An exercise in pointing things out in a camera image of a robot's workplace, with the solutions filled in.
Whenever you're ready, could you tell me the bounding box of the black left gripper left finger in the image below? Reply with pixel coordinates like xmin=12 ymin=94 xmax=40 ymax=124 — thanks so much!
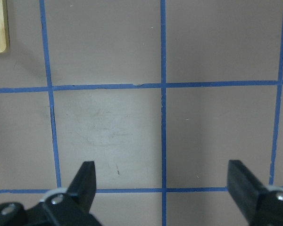
xmin=0 ymin=161 xmax=101 ymax=226

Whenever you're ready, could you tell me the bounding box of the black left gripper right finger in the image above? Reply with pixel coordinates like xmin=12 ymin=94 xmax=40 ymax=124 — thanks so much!
xmin=227 ymin=160 xmax=283 ymax=226

